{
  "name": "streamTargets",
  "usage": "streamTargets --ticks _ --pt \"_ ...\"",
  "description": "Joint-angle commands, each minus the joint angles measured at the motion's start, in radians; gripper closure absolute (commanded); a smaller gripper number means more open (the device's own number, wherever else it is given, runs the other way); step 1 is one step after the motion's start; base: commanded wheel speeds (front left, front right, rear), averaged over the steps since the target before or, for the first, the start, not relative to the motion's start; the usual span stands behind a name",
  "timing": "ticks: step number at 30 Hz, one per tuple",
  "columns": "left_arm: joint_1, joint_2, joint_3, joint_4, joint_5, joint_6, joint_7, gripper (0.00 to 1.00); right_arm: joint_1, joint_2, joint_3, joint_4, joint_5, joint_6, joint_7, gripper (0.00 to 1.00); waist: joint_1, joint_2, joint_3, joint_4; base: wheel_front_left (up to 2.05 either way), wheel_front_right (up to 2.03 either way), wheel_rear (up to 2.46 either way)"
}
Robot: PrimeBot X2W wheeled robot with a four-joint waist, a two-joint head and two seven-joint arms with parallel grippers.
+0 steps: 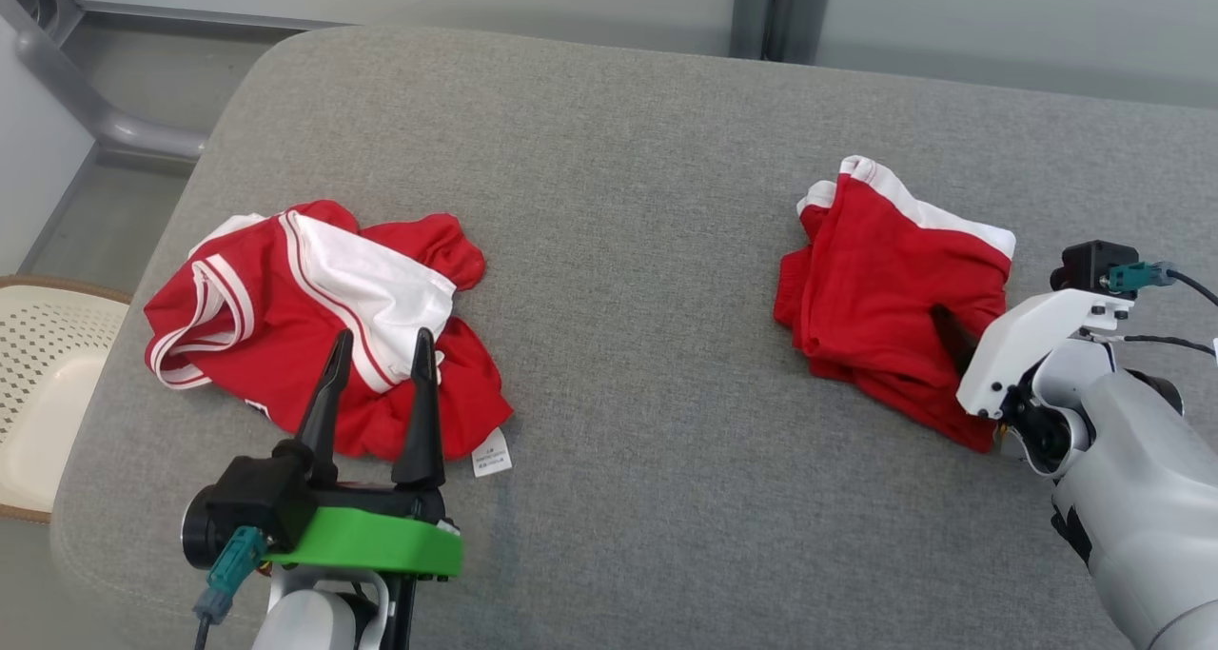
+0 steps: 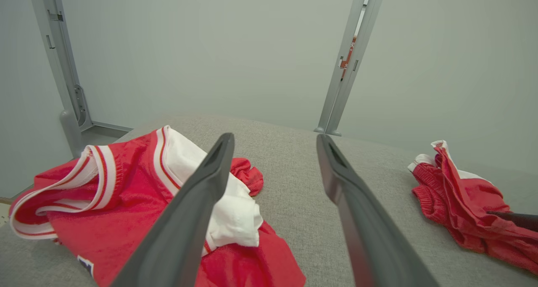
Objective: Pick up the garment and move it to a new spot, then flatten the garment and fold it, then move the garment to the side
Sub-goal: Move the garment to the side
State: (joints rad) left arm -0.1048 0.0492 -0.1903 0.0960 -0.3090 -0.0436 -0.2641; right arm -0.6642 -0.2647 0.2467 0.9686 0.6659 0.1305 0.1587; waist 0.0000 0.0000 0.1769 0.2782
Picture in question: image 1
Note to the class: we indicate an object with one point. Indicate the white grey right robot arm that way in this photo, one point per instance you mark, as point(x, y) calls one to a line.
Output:
point(1142, 479)

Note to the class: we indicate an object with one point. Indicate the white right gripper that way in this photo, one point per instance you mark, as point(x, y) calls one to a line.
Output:
point(1018, 336)

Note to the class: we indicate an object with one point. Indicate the grey metal tube frame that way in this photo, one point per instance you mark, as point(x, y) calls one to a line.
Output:
point(143, 139)

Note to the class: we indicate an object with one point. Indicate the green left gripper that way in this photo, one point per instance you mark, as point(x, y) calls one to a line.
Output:
point(381, 545)

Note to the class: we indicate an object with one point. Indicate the grey partition base rail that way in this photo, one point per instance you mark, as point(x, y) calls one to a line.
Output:
point(209, 15)

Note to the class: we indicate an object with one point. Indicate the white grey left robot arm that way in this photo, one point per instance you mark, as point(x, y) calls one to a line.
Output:
point(304, 621)

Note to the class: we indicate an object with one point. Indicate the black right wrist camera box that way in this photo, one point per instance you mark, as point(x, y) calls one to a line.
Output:
point(1090, 265)

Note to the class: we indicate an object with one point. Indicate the grey partition post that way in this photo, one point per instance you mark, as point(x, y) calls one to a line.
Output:
point(755, 12)
point(807, 12)

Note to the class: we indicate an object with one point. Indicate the red shirt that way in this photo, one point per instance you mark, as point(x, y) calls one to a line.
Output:
point(885, 288)

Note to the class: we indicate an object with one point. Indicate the red and white jersey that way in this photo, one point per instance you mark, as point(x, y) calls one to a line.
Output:
point(285, 345)

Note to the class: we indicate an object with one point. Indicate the cream plastic laundry basket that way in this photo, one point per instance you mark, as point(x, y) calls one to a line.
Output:
point(52, 393)

